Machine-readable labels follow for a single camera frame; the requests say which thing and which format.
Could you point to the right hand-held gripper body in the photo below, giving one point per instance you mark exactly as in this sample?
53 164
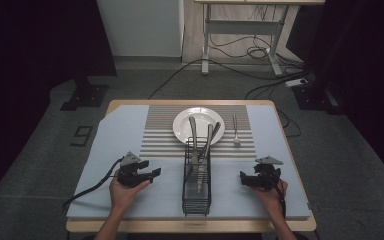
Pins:
268 176

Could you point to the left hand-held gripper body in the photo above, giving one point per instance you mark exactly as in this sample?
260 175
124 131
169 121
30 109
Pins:
128 175

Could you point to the person's left hand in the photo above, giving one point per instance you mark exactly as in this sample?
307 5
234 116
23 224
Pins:
121 196

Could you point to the person's right hand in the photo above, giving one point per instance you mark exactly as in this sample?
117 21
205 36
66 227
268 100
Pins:
275 200

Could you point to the striped placemat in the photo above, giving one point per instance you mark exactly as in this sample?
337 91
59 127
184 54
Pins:
160 146

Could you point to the light blue foam mat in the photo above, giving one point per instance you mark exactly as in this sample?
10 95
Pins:
120 133

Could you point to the silver fork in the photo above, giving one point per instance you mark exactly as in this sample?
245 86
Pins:
235 130

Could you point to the white round plate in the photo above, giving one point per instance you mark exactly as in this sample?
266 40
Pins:
182 126

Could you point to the silver spoon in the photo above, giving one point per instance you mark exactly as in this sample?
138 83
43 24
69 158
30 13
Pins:
209 140

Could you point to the dark slim utensil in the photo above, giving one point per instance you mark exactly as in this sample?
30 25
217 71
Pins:
215 130

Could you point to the wooden table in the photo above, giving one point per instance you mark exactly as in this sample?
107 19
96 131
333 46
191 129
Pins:
180 226

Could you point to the silver table knife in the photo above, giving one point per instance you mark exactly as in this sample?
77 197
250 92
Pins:
193 130

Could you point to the black stand base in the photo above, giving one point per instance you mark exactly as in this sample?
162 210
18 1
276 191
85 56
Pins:
313 96
86 95

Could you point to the white power strip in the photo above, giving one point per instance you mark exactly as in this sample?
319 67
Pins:
296 82

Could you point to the white panel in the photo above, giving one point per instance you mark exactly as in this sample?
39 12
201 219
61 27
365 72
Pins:
140 26

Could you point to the white-framed desk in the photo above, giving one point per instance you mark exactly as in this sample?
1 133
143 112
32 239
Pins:
240 27

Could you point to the dark curtain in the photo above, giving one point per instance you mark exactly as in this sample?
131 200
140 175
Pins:
363 50
30 50

